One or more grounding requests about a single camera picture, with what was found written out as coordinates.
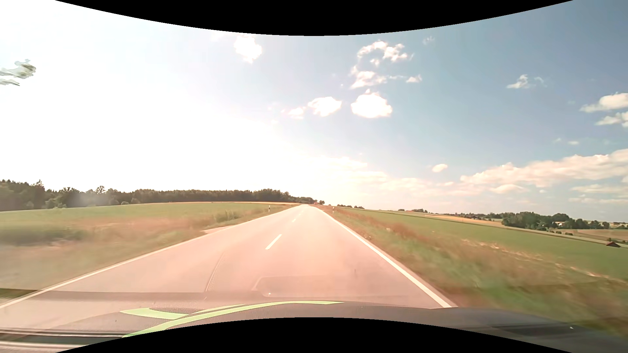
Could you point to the car's own bonnet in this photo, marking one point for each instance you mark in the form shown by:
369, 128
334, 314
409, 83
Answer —
343, 314

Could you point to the grey asphalt road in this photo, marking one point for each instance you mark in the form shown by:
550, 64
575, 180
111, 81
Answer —
299, 255

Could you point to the group of trees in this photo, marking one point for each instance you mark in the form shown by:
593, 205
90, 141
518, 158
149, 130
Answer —
539, 220

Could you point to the road markings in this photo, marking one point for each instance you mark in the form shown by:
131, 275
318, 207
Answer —
392, 263

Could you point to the green field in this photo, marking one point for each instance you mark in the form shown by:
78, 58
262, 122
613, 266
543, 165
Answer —
515, 240
113, 212

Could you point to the tree branch with leaves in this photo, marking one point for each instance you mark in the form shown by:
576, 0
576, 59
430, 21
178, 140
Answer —
17, 72

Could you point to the grass verge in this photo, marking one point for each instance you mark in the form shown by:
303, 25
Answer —
98, 250
490, 279

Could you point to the wood of dark trees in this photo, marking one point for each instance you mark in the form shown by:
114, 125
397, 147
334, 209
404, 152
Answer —
147, 196

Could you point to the yellow grain field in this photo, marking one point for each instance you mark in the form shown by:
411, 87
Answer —
461, 219

